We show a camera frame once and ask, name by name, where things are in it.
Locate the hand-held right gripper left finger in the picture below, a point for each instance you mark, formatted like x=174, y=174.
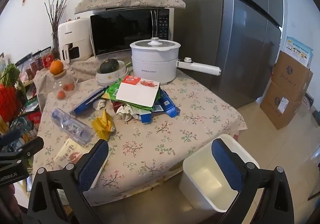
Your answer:
x=93, y=161

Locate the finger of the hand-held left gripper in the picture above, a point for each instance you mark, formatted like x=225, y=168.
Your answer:
x=30, y=147

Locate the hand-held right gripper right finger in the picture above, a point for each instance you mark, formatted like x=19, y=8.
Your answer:
x=222, y=159

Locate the white plastic bin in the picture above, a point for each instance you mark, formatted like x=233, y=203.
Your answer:
x=207, y=179

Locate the large blue carton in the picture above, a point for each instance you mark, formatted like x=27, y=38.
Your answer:
x=86, y=102

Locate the green yellow snack wrapper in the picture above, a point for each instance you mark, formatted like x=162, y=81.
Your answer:
x=111, y=91

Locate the white red packet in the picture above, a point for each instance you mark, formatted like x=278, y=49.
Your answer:
x=137, y=90

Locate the beige paper packet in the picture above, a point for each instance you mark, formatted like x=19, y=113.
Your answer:
x=71, y=155

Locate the clear plastic bottle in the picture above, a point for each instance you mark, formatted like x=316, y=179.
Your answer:
x=71, y=125

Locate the red net bag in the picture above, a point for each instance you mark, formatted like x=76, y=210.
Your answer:
x=8, y=102

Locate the crumpled white tissue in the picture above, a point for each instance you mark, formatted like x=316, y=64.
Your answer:
x=126, y=113
x=99, y=104

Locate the floral tablecloth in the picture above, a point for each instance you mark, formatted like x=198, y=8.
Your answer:
x=160, y=136

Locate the glass jar with cork lid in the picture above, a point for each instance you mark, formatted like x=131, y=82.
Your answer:
x=62, y=85

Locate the cardboard box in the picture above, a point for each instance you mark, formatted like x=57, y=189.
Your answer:
x=291, y=73
x=280, y=106

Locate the white bowl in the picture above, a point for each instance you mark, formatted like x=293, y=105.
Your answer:
x=112, y=77

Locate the row of red packets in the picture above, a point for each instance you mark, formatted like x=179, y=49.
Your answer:
x=37, y=61

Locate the green squash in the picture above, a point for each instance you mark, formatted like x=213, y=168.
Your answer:
x=110, y=66

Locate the white air fryer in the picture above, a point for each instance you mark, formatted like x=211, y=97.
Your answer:
x=73, y=41

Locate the white electric pot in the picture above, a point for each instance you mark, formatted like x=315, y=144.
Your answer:
x=157, y=63

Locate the grey refrigerator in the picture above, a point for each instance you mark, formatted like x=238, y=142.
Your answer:
x=240, y=38

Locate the dried branches in vase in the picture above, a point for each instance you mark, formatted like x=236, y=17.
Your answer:
x=56, y=18

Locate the blue white printed box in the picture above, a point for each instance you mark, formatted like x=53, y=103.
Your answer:
x=298, y=50

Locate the black microwave oven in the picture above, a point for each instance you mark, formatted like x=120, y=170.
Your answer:
x=125, y=31

